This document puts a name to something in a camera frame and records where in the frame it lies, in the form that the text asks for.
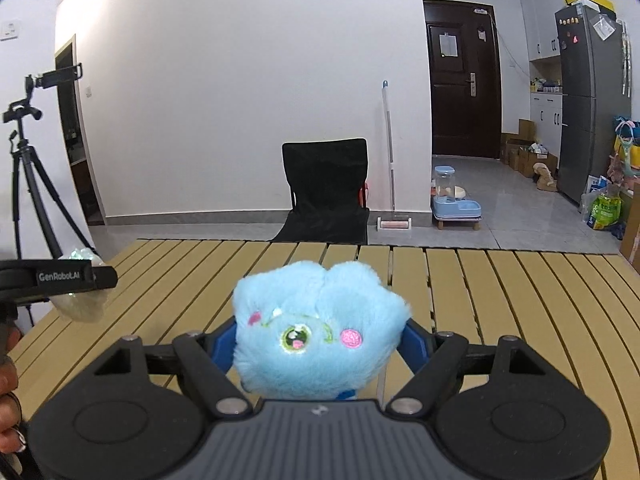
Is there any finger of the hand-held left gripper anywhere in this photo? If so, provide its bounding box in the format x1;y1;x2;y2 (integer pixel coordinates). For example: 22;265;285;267
94;266;119;292

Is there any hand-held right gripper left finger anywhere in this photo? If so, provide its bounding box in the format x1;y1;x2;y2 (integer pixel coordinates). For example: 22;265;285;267
94;321;254;419

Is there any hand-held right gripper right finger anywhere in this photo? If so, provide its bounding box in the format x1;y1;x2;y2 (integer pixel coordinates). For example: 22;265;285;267
387;319;547;417

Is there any clear plastic bag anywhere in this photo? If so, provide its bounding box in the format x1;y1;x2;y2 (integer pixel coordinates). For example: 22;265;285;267
49;246;109;320

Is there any blue plush toy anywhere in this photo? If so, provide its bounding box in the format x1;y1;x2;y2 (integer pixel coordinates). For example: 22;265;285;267
232;259;414;401

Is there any person's left hand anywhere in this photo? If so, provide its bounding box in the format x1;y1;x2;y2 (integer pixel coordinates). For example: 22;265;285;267
0;357;27;454

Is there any tan slatted folding table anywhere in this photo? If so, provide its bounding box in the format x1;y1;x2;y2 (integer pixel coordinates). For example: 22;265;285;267
7;239;640;480

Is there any white sponge mop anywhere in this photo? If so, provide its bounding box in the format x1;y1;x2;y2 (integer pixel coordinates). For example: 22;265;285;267
375;80;414;232

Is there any blue pet water dispenser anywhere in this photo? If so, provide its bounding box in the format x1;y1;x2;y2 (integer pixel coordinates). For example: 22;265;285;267
430;164;484;232

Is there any dark interior doorway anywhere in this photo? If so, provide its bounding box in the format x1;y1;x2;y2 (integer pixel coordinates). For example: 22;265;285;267
53;34;107;226

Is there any black folding chair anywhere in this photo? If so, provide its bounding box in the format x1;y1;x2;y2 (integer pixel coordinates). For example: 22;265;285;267
270;138;371;246

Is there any tan plush toy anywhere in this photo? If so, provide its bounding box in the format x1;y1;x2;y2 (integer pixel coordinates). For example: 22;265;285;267
532;162;559;192

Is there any stack of small cardboard boxes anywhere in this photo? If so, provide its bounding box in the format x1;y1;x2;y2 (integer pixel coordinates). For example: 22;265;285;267
500;119;559;179

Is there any green pet food bag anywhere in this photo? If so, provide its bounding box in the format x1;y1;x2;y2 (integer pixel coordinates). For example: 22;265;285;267
584;184;622;231

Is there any dark brown door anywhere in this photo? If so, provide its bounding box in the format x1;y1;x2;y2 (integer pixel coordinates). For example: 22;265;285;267
422;0;504;160

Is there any large cardboard box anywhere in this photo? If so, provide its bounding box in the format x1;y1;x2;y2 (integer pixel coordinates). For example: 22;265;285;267
618;192;640;276

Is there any white lower cabinet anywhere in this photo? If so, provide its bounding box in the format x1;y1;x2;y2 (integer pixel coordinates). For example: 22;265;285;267
529;92;564;149

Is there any white cabinet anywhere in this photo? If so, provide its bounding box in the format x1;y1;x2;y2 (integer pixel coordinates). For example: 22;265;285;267
529;92;564;149
518;0;569;64

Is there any grey refrigerator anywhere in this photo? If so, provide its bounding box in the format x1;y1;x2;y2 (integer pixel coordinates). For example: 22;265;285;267
553;2;632;206

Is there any white upper cabinet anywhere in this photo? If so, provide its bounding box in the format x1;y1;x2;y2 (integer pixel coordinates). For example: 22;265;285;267
518;0;569;64

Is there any clear plastic pouch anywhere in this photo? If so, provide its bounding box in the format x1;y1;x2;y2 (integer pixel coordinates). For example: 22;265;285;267
589;12;617;39

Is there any black camera tripod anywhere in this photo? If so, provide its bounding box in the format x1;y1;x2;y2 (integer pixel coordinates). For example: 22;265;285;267
2;91;99;328

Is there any black camcorder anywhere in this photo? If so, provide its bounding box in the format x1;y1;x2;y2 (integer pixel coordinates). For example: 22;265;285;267
25;63;84;92

